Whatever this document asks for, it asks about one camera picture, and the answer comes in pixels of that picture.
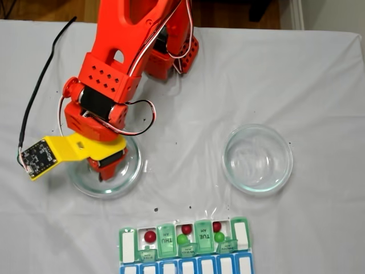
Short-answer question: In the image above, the large clear glass bowl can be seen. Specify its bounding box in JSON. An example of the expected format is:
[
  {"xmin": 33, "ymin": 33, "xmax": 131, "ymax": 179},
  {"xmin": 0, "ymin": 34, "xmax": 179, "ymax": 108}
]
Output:
[{"xmin": 66, "ymin": 134, "xmax": 143, "ymax": 199}]

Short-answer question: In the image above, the camera board with yellow mount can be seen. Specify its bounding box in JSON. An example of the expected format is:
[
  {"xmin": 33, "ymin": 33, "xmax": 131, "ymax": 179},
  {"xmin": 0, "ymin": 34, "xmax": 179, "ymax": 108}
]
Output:
[{"xmin": 18, "ymin": 136, "xmax": 72, "ymax": 182}]

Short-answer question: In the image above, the small clear glass bowl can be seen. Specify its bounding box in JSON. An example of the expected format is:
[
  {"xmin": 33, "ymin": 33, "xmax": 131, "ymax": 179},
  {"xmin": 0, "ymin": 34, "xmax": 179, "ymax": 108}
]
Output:
[{"xmin": 221, "ymin": 123, "xmax": 294, "ymax": 195}]

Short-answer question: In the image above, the weekly pill organizer box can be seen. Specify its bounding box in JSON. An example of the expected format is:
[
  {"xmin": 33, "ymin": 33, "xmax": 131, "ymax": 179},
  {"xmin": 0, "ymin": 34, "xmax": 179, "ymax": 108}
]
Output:
[{"xmin": 118, "ymin": 216, "xmax": 254, "ymax": 274}]

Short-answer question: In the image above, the white plastic table cover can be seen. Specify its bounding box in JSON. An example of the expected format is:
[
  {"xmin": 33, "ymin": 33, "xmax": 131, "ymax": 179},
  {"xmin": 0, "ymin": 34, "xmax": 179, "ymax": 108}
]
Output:
[{"xmin": 0, "ymin": 19, "xmax": 365, "ymax": 274}]

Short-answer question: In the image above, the black camera cable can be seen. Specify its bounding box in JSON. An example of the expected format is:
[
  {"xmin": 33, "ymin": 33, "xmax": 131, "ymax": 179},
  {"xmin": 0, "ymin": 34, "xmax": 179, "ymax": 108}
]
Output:
[{"xmin": 15, "ymin": 16, "xmax": 78, "ymax": 169}]

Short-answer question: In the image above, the white and red servo wire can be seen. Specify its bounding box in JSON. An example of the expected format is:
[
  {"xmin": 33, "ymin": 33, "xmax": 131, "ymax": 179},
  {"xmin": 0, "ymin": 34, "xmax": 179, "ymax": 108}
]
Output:
[{"xmin": 58, "ymin": 95, "xmax": 158, "ymax": 137}]

